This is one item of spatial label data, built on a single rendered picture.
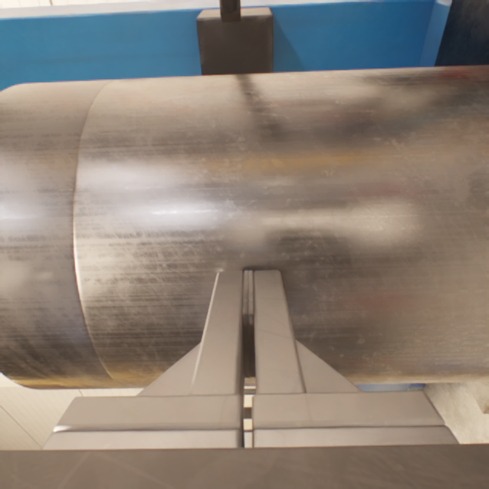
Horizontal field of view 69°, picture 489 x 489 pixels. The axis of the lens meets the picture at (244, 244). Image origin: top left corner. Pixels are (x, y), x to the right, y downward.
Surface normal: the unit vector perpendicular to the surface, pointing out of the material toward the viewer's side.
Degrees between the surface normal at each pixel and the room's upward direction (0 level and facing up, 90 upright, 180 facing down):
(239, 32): 90
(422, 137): 90
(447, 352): 90
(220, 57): 90
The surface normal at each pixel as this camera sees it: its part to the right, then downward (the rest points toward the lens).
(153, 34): 0.00, 0.63
